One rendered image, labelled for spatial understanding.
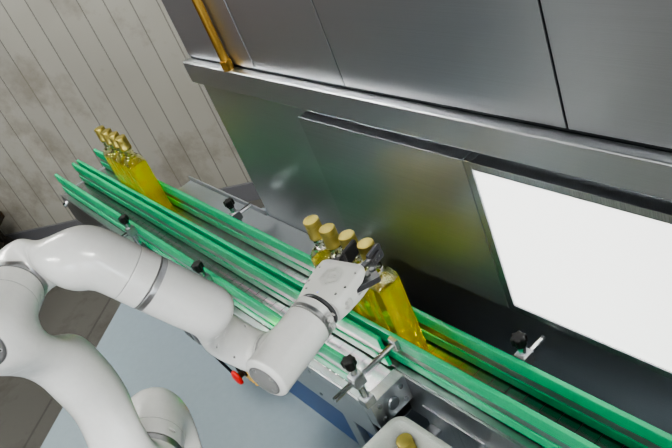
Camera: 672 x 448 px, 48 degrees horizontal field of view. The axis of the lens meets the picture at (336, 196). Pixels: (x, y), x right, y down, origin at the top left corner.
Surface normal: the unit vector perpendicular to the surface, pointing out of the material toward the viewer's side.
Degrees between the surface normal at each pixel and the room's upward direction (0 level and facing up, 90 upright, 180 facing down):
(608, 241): 90
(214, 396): 0
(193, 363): 0
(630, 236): 90
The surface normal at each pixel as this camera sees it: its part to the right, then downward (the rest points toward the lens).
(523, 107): -0.72, 0.57
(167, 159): -0.17, 0.59
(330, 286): -0.32, -0.77
